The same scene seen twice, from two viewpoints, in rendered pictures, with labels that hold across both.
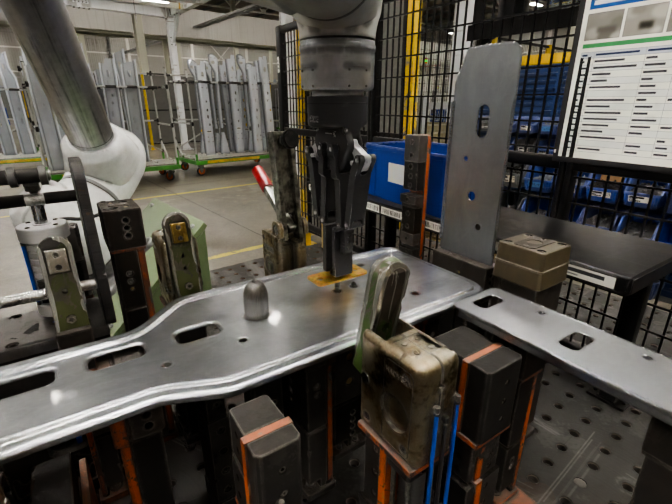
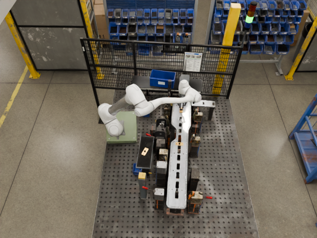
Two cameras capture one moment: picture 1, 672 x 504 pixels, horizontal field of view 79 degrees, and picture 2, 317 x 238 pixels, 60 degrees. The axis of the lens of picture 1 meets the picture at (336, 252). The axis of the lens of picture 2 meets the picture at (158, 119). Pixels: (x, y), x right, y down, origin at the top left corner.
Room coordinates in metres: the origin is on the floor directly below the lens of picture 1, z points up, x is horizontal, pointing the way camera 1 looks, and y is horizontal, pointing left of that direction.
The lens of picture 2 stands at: (-0.60, 1.81, 3.46)
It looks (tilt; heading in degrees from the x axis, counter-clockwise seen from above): 51 degrees down; 309
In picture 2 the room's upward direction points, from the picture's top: straight up
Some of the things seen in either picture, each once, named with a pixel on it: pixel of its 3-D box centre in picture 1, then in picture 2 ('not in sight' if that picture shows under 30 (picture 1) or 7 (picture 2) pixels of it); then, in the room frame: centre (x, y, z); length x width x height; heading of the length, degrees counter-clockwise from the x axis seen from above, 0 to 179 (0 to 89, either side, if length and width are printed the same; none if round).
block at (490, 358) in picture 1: (461, 436); (195, 116); (0.43, -0.17, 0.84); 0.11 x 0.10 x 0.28; 34
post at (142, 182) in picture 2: not in sight; (143, 186); (0.28, 0.98, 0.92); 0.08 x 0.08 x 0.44; 34
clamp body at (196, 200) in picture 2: not in sight; (195, 202); (-0.20, 0.77, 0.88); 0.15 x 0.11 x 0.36; 34
